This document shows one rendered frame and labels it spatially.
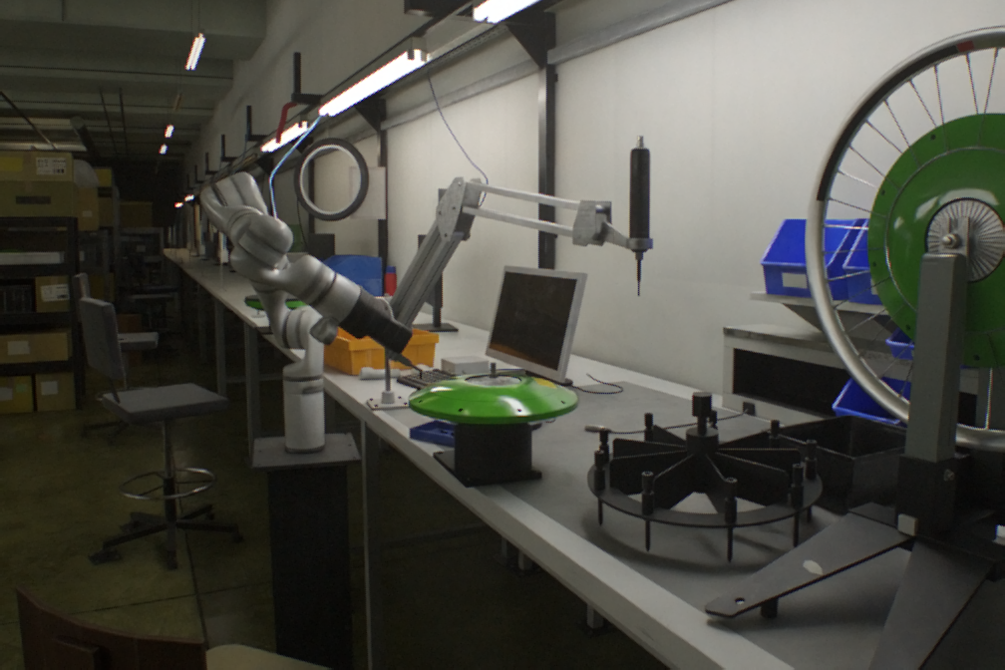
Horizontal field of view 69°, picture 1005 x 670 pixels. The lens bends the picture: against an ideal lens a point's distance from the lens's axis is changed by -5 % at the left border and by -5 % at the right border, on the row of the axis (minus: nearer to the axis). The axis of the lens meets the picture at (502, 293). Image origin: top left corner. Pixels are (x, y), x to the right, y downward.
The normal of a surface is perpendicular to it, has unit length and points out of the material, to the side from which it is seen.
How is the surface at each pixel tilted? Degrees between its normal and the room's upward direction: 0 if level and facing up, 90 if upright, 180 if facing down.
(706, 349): 90
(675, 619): 0
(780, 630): 0
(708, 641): 0
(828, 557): 18
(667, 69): 90
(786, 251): 88
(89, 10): 90
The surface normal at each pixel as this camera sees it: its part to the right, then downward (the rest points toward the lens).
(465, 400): -0.14, -0.90
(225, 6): 0.43, 0.07
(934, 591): -0.27, -0.93
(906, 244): -0.93, 0.04
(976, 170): -0.84, -0.14
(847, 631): 0.00, -1.00
